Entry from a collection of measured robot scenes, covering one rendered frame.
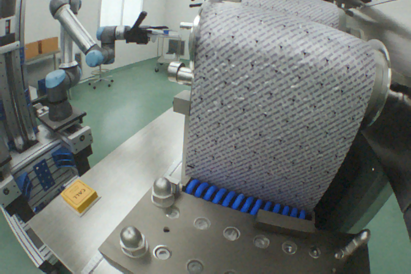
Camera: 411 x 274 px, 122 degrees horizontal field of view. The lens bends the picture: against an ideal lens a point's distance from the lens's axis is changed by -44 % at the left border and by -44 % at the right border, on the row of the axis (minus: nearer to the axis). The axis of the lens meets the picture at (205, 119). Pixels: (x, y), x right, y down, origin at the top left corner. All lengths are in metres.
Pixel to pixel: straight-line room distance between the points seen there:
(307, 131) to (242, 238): 0.17
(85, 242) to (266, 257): 0.34
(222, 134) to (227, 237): 0.15
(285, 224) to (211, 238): 0.11
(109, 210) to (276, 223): 0.35
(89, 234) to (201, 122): 0.33
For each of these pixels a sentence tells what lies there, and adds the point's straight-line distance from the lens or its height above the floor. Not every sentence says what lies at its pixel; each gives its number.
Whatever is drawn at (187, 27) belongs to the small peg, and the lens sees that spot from 0.32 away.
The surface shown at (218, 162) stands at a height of 1.08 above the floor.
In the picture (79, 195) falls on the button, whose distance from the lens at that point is 0.50.
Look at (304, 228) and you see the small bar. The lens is 0.32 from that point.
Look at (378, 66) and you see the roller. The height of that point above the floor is 1.28.
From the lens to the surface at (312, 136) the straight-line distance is 0.27.
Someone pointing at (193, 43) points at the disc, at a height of 1.25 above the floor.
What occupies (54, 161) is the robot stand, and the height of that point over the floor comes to 0.64.
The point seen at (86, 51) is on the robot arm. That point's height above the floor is 1.15.
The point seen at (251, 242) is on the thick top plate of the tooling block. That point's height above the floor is 1.03.
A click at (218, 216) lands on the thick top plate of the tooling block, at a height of 1.03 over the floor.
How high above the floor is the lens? 1.28
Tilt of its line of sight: 27 degrees down
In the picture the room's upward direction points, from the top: 7 degrees clockwise
